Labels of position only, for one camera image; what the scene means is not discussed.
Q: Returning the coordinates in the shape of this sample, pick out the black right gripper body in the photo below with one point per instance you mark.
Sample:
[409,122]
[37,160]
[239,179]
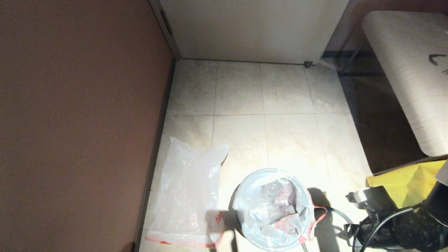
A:
[379,234]

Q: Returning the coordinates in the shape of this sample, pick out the white red-printed trash bag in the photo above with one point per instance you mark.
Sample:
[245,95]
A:
[266,213]

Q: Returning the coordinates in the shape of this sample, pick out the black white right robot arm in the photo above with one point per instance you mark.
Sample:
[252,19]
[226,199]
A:
[427,227]

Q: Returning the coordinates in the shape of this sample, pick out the yellow plastic bag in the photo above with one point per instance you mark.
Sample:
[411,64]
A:
[399,185]

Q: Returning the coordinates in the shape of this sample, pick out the black round trash bin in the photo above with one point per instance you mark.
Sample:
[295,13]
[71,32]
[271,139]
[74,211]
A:
[238,224]

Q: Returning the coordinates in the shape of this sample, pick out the white plastic bag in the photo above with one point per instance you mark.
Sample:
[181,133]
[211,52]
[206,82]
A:
[185,196]

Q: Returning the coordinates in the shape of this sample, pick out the clear plastic bottle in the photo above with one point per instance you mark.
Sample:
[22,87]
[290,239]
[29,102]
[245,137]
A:
[272,188]

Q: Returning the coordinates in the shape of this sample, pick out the beige woodgrain table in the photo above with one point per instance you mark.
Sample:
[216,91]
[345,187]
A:
[413,70]

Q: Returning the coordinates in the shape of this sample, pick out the thin metal table leg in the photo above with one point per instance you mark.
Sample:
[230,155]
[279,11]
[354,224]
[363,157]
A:
[351,56]

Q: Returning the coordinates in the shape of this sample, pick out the small metal door stopper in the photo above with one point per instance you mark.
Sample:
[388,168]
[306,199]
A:
[308,64]

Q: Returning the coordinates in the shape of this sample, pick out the dark baseboard strip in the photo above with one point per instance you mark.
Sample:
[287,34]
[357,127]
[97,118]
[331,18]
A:
[157,147]

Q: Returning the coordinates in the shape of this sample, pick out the white door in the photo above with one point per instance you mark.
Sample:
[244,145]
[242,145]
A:
[252,31]

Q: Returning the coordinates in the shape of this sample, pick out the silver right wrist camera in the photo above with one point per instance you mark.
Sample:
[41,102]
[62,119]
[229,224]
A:
[349,233]

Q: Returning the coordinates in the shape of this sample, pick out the grey door frame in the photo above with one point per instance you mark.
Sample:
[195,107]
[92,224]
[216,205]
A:
[166,28]

